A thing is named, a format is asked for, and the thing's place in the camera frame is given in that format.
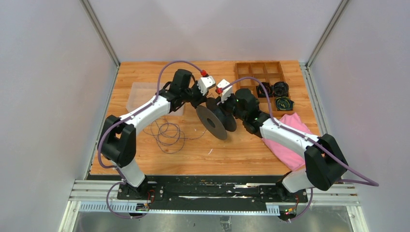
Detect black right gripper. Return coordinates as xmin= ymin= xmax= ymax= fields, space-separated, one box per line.
xmin=216 ymin=92 xmax=246 ymax=121

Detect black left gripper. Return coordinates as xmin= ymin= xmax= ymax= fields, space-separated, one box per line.
xmin=182 ymin=81 xmax=209 ymax=110

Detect dark grey filament spool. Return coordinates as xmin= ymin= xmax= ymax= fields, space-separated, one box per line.
xmin=196 ymin=98 xmax=237 ymax=140

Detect thin blue cable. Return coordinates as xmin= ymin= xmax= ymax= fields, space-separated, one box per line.
xmin=142 ymin=117 xmax=207 ymax=155

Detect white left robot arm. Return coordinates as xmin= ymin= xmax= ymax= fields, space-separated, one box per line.
xmin=98 ymin=69 xmax=216 ymax=200

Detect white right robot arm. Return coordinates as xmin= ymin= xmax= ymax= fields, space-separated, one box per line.
xmin=216 ymin=87 xmax=348 ymax=202

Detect clear plastic divided tray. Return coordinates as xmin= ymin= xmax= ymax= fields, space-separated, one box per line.
xmin=126 ymin=82 xmax=187 ymax=116

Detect wooden compartment organizer tray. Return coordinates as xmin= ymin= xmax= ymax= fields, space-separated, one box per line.
xmin=234 ymin=61 xmax=294 ymax=118

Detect pink cloth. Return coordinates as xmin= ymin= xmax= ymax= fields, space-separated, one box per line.
xmin=262 ymin=113 xmax=312 ymax=171

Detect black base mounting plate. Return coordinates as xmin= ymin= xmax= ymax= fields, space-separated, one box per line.
xmin=117 ymin=175 xmax=308 ymax=212

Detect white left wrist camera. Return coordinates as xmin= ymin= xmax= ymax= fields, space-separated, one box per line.
xmin=197 ymin=75 xmax=216 ymax=96

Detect aluminium corner frame post left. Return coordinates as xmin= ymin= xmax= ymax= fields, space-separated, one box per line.
xmin=80 ymin=0 xmax=120 ymax=68

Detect aluminium corner frame post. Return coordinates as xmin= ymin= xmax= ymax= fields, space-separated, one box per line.
xmin=305 ymin=0 xmax=350 ymax=69
xmin=80 ymin=0 xmax=120 ymax=68

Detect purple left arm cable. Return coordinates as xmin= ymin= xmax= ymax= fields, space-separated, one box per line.
xmin=97 ymin=60 xmax=209 ymax=220

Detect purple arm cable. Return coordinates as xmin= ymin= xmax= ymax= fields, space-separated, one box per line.
xmin=216 ymin=76 xmax=380 ymax=222
xmin=97 ymin=60 xmax=209 ymax=220

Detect aluminium rail frame front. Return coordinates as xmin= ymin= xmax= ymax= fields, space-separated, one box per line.
xmin=59 ymin=175 xmax=369 ymax=232

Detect aluminium corner frame post right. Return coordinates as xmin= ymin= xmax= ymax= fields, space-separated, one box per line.
xmin=305 ymin=0 xmax=350 ymax=69

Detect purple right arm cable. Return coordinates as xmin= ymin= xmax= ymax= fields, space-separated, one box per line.
xmin=216 ymin=76 xmax=380 ymax=222

